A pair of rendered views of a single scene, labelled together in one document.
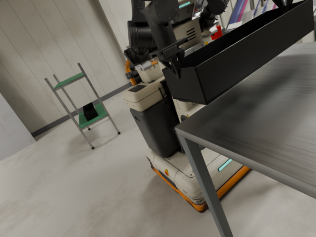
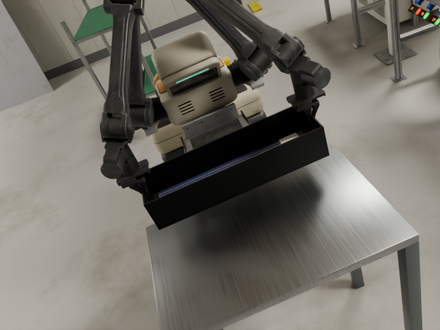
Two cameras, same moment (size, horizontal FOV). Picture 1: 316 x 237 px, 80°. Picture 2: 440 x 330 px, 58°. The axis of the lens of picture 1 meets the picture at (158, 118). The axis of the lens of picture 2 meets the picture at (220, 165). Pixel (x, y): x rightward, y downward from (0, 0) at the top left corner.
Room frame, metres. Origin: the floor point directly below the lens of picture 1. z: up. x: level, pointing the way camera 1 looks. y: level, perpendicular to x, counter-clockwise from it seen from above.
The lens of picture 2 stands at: (-0.31, -0.69, 1.67)
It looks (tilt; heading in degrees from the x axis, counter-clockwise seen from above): 36 degrees down; 20
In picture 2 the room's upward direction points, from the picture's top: 23 degrees counter-clockwise
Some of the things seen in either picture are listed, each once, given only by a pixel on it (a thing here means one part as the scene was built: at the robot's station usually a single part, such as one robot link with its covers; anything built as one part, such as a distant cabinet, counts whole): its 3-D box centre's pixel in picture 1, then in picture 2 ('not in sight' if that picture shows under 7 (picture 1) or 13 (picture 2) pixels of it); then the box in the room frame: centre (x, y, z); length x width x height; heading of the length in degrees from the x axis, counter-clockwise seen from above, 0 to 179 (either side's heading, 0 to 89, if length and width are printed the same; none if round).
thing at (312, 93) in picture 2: not in sight; (304, 89); (0.76, -0.64, 1.06); 0.10 x 0.07 x 0.07; 111
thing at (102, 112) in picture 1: (84, 102); (126, 57); (2.94, 0.92, 0.55); 0.91 x 0.46 x 1.10; 14
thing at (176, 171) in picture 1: (197, 153); not in sight; (1.19, -0.17, 0.16); 0.67 x 0.64 x 0.25; 21
